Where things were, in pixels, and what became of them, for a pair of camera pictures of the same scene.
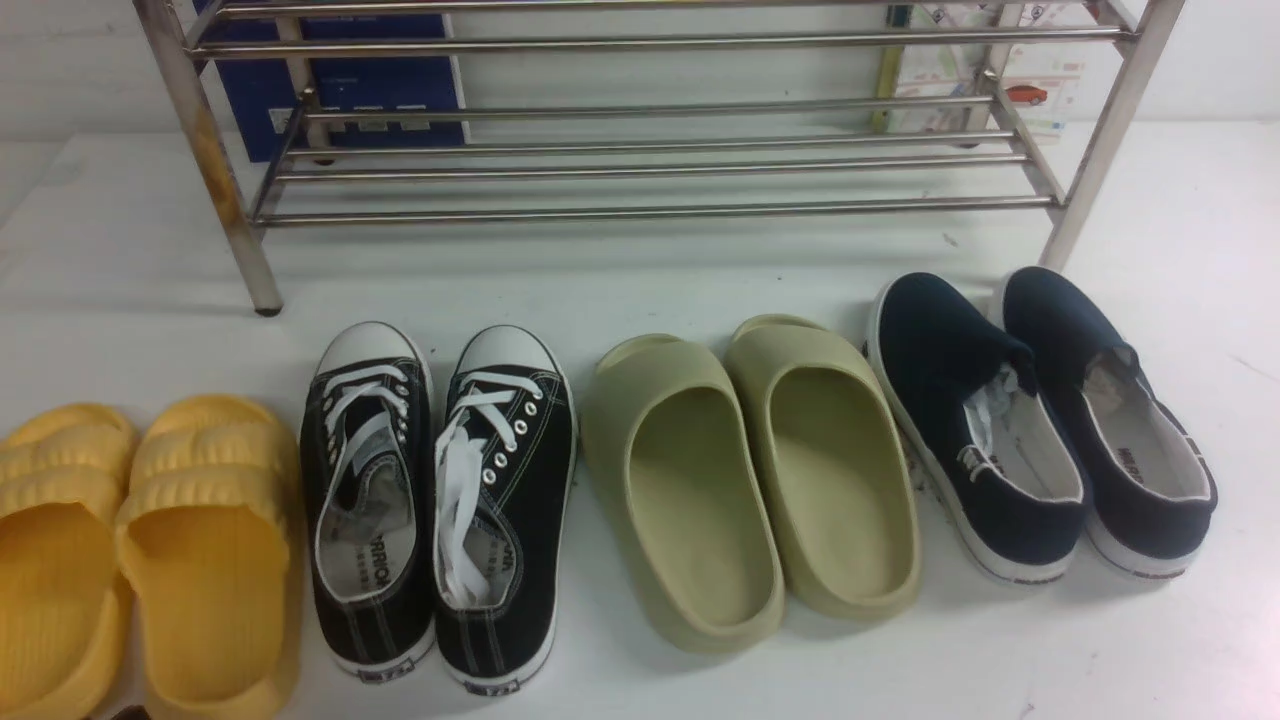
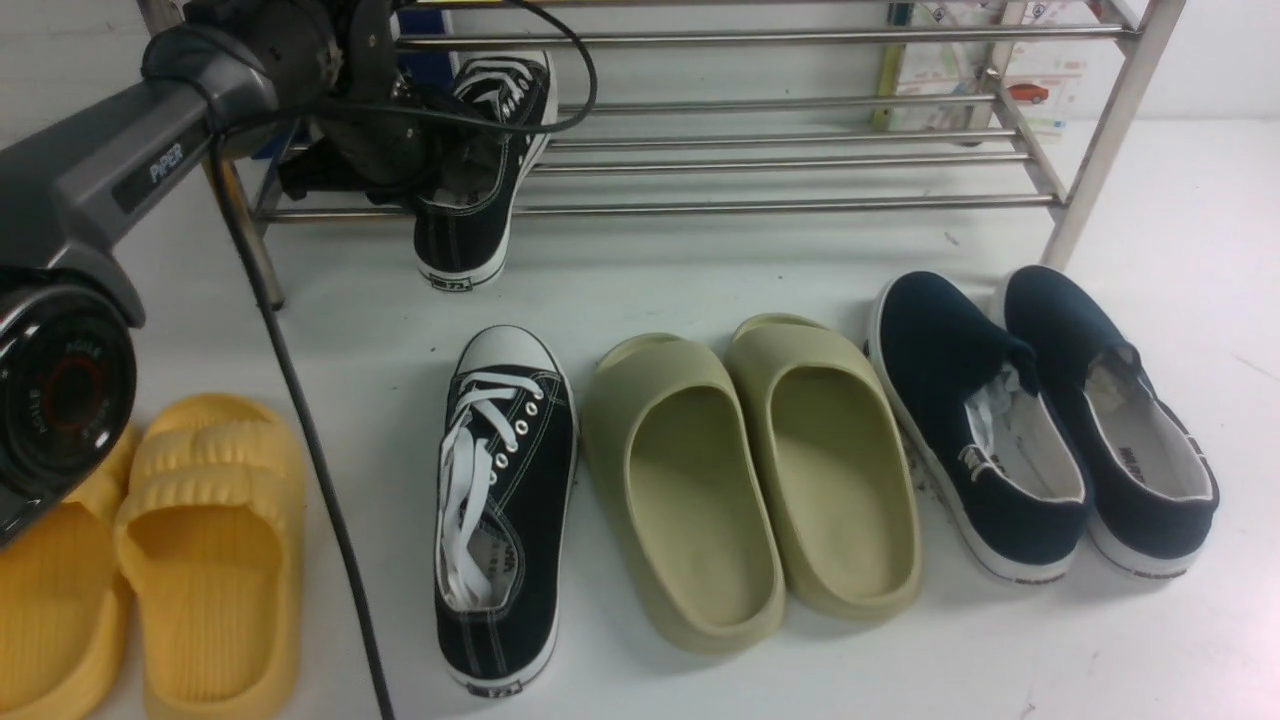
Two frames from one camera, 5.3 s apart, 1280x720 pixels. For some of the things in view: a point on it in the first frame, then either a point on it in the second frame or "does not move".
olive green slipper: x=683 y=494 does not move
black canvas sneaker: x=366 y=476 to x=461 y=233
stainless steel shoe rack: x=350 y=111 does not move
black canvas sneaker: x=503 y=502 does not move
